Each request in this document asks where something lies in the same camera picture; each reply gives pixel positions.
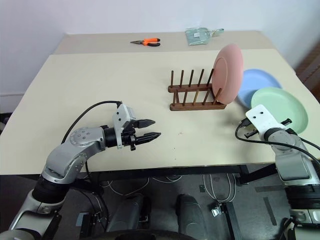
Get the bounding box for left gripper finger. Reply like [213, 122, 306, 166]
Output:
[135, 131, 162, 146]
[136, 119, 157, 130]

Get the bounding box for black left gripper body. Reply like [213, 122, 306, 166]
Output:
[121, 119, 141, 152]

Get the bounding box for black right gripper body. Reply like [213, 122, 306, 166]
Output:
[243, 118, 293, 140]

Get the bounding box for wooden dish rack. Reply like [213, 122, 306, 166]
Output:
[167, 68, 227, 112]

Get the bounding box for green plate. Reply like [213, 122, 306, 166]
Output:
[250, 87, 309, 135]

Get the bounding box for blue plate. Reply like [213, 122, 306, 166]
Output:
[236, 68, 284, 108]

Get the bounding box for black floor tape strip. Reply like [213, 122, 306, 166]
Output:
[254, 184, 285, 194]
[262, 196, 279, 226]

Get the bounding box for pink plate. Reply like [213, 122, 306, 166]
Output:
[211, 43, 244, 105]

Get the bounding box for dark rounded robot leg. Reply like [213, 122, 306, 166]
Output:
[175, 193, 208, 236]
[106, 194, 152, 234]

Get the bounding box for small grey box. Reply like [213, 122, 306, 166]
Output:
[75, 212, 94, 229]

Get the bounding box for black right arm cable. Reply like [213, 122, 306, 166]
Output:
[234, 118, 320, 161]

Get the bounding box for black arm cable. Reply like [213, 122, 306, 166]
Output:
[234, 118, 320, 161]
[60, 100, 123, 145]

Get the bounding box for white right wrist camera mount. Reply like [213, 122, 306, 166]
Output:
[245, 104, 287, 139]

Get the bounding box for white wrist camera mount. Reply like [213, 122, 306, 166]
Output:
[111, 102, 138, 151]
[245, 104, 287, 139]

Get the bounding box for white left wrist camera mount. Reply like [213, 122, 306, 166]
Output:
[111, 102, 138, 151]

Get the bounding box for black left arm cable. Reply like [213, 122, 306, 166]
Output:
[60, 100, 123, 145]

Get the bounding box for white thin cable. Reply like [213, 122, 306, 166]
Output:
[101, 174, 184, 197]

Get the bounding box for white looped cable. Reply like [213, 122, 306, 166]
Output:
[202, 172, 238, 204]

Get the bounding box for orange handled pliers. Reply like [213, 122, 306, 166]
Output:
[129, 37, 162, 48]

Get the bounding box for metal floor bracket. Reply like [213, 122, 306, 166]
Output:
[209, 201, 227, 218]

